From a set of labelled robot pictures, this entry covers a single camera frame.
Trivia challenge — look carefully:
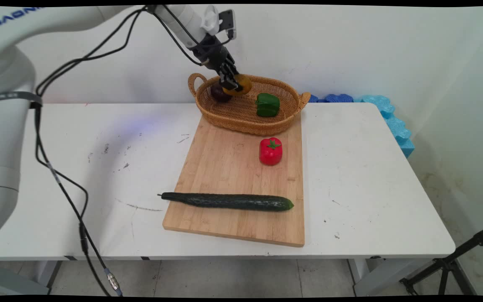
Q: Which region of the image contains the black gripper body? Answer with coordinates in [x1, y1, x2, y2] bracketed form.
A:
[189, 35, 236, 77]

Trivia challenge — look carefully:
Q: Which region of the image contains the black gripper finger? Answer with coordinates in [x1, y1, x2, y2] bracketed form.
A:
[227, 63, 244, 92]
[218, 69, 234, 89]

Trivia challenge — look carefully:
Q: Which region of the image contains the yellow toy bell pepper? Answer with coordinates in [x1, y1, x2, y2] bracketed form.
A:
[222, 74, 253, 97]

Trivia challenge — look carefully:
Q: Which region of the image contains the dark purple eggplant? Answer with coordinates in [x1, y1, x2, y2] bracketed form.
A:
[210, 82, 233, 103]

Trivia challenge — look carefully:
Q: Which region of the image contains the green toy bell pepper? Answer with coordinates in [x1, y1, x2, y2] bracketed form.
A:
[256, 93, 281, 118]

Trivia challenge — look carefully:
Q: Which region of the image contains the woven wicker basket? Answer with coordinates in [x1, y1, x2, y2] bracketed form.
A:
[188, 73, 311, 136]

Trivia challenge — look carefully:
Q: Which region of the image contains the red toy bell pepper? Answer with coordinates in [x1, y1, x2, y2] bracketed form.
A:
[259, 137, 283, 166]

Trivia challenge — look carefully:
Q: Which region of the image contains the wooden cutting board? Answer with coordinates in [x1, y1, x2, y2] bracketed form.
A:
[162, 112, 306, 247]

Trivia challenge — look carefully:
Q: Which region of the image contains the dark blue foam piece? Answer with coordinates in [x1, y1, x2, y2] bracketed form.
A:
[309, 94, 354, 104]

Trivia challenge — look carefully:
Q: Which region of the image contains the dark green cucumber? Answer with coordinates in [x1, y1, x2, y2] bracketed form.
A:
[157, 192, 295, 212]

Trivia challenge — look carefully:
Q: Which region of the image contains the light blue foam piece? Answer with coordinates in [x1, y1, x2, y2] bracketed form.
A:
[353, 95, 415, 159]

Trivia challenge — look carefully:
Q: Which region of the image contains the grey table leg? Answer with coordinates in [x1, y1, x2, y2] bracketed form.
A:
[35, 260, 63, 295]
[348, 257, 435, 297]

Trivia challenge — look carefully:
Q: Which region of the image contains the black tripod stand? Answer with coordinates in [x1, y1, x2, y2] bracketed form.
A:
[399, 223, 483, 296]

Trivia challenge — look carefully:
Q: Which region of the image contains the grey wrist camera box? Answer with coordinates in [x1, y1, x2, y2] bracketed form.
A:
[201, 5, 237, 41]

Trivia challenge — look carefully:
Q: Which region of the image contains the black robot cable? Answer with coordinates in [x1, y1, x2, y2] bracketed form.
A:
[34, 5, 233, 297]

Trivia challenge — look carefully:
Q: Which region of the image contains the grey base frame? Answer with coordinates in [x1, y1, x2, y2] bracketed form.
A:
[0, 262, 52, 296]

